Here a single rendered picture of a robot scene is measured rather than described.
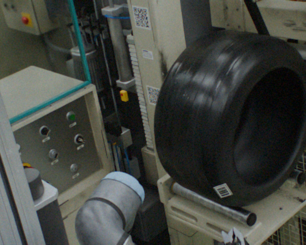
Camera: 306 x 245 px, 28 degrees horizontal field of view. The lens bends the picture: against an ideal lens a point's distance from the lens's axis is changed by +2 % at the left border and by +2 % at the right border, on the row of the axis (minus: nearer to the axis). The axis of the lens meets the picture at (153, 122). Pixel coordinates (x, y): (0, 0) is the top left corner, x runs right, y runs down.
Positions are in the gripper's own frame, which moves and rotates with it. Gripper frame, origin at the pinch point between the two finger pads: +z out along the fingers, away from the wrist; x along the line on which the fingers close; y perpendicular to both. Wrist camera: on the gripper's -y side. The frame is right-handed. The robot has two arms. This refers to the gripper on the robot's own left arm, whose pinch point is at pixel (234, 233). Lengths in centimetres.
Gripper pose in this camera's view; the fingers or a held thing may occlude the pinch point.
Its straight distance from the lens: 186.0
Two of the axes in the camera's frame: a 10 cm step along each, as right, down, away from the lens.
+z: 0.5, -5.9, 8.1
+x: -8.7, 3.7, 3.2
